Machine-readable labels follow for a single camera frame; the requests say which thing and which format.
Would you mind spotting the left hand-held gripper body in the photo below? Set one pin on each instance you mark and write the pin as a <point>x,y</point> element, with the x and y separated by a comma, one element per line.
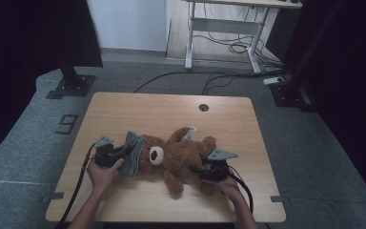
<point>105,152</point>

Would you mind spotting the person's right hand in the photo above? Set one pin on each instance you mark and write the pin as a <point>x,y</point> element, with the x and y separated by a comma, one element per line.
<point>228,189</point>

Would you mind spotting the black stand with base plate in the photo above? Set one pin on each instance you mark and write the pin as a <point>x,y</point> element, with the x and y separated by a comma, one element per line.
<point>294,86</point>
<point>73,84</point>

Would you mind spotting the white desk frame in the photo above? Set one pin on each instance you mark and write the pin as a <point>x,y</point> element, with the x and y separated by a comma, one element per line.
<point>225,27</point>

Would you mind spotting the black floor tape marking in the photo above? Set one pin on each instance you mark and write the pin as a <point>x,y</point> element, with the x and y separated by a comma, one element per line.
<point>67,124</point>

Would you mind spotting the brown teddy bear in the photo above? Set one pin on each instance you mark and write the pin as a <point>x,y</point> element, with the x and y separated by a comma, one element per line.
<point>178,160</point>

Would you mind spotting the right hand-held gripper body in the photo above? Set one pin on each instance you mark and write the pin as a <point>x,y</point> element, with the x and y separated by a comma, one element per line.
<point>217,165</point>

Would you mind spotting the grey towel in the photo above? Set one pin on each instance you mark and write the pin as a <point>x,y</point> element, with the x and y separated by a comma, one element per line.
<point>135,154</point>

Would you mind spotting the person's left hand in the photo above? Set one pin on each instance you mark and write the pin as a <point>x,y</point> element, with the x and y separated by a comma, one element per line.
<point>103,176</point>

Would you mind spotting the white power strip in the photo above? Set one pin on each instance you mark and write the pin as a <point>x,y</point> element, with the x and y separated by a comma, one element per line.
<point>273,80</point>

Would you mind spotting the grey tape strip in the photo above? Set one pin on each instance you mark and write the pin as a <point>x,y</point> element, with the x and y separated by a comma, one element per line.
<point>55,196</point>
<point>279,199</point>

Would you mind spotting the black curtain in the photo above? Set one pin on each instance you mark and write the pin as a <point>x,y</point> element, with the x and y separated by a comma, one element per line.
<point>349,79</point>
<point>28,47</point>

